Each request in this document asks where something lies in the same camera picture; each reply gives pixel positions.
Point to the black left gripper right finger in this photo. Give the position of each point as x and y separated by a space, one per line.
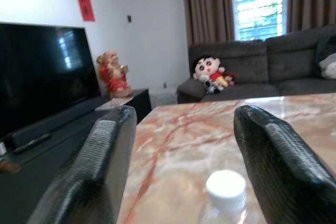
283 161

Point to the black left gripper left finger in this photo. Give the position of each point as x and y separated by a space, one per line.
92 161

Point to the black soundbar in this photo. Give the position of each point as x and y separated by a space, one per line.
52 122

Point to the black television cabinet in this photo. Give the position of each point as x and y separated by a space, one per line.
39 182

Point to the black remote control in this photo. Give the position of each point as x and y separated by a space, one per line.
31 143

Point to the clear plastic bottle white cap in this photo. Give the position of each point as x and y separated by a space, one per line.
225 187

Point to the red orange lion plush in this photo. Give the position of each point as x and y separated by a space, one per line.
114 77

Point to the small red plush doll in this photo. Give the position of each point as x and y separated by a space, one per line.
229 78

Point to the dark grey fabric sofa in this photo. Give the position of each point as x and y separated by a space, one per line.
278 61

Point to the black flat screen television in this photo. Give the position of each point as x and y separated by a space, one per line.
39 72

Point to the grey white cushion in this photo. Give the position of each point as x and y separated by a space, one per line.
328 61

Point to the cartoon boy plush doll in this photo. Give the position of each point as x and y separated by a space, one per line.
206 68

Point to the bright window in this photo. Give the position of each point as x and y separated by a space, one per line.
258 6

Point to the brown curtain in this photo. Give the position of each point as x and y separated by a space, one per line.
207 6
312 1

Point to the dark wall switch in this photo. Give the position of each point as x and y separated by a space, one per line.
129 18

